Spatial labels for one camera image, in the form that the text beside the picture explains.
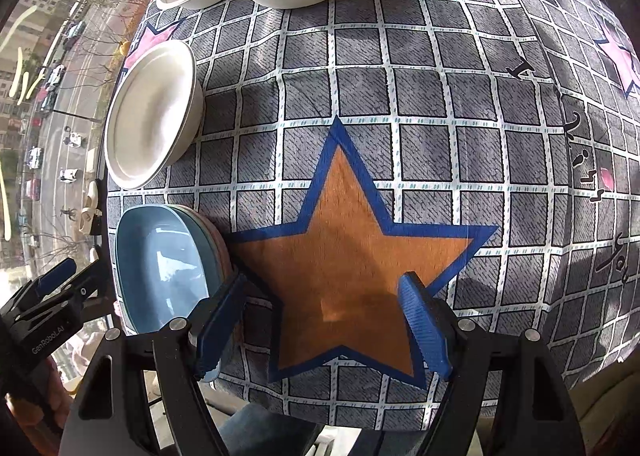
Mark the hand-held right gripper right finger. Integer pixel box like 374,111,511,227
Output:
398,272,587,456

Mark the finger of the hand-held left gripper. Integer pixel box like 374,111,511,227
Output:
29,257,78,297
64,261,115,305

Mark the grey checked star tablecloth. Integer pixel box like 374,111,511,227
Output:
106,0,640,433

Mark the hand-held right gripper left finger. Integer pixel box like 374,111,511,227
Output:
62,272,249,456

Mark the person's left hand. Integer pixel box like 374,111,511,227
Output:
10,363,73,442

